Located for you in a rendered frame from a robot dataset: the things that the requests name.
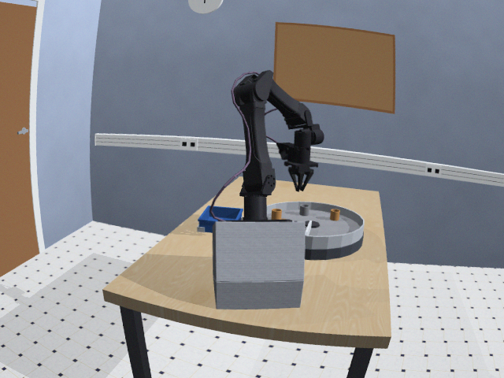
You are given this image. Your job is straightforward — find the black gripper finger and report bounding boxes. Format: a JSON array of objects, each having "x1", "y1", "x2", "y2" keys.
[
  {"x1": 288, "y1": 169, "x2": 305, "y2": 192},
  {"x1": 300, "y1": 172, "x2": 313, "y2": 191}
]

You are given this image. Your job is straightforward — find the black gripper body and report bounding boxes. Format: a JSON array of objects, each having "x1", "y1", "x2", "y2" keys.
[{"x1": 284, "y1": 146, "x2": 318, "y2": 172}]

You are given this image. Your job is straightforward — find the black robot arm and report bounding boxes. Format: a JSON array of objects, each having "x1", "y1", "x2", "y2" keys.
[{"x1": 225, "y1": 70, "x2": 324, "y2": 222}]

